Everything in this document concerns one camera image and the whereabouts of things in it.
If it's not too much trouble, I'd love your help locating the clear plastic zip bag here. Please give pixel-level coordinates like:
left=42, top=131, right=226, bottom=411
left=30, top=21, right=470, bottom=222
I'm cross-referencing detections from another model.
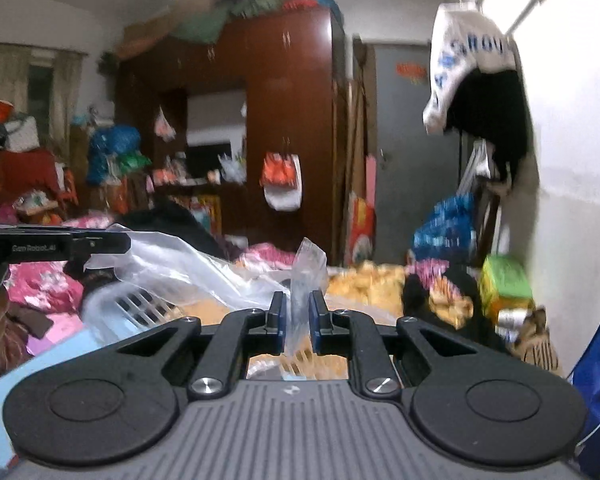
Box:
left=85, top=226, right=328, bottom=356

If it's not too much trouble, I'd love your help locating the white plastic basket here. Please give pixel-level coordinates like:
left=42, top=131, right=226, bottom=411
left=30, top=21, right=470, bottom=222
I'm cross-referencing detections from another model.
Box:
left=81, top=282, right=183, bottom=346

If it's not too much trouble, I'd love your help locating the blue plastic bag bundle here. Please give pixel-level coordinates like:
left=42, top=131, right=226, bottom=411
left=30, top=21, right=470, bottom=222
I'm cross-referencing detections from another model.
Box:
left=412, top=194, right=476, bottom=263

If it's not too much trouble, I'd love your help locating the red white hanging bag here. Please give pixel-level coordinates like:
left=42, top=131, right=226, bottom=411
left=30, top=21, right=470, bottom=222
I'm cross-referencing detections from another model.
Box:
left=260, top=153, right=302, bottom=212

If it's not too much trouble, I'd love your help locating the beige window curtain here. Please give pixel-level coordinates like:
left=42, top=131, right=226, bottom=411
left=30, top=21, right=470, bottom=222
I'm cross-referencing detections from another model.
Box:
left=0, top=44, right=83, bottom=158

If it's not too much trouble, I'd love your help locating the green yellow box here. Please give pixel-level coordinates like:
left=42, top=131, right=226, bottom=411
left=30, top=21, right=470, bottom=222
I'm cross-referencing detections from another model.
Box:
left=478, top=255, right=533, bottom=323

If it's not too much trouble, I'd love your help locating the grey metal door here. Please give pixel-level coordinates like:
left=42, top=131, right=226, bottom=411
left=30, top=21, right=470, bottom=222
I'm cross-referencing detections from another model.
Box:
left=374, top=44, right=460, bottom=264

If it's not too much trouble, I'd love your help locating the dark red wooden wardrobe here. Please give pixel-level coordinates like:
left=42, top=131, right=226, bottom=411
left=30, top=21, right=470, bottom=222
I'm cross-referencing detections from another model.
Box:
left=114, top=6, right=346, bottom=260

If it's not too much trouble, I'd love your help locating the white black hanging jacket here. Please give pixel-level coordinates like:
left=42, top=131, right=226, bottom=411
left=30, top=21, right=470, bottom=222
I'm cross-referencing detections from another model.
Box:
left=422, top=3, right=529, bottom=196

